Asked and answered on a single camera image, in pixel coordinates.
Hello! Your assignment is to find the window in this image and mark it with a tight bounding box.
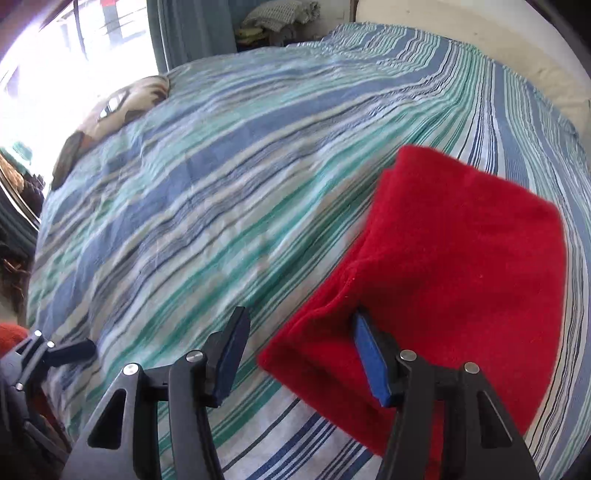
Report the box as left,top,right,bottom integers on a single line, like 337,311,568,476
0,0,155,153

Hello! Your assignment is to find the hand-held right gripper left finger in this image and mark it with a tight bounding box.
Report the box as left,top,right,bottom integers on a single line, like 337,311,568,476
62,306,251,480

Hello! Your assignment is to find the orange fuzzy cloth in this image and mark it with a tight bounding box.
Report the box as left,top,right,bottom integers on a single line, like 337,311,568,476
0,323,29,363

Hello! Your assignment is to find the brown patterned pillow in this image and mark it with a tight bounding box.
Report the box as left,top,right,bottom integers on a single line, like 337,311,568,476
50,75,171,191

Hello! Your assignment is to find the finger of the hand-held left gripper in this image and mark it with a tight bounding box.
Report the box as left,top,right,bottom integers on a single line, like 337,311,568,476
16,330,97,393

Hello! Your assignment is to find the striped bed sheet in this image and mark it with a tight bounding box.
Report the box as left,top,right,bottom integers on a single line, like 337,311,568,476
25,23,591,480

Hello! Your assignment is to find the blue curtain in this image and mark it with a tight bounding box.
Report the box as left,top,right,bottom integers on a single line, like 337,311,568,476
147,0,241,72

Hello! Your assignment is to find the red sweater with white print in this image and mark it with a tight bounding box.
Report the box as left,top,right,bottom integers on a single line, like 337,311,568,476
257,145,568,480

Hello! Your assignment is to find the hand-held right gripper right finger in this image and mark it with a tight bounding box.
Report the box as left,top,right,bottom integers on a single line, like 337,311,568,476
352,311,541,480

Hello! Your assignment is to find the folded checkered blanket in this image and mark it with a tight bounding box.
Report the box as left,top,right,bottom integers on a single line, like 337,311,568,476
242,0,321,26

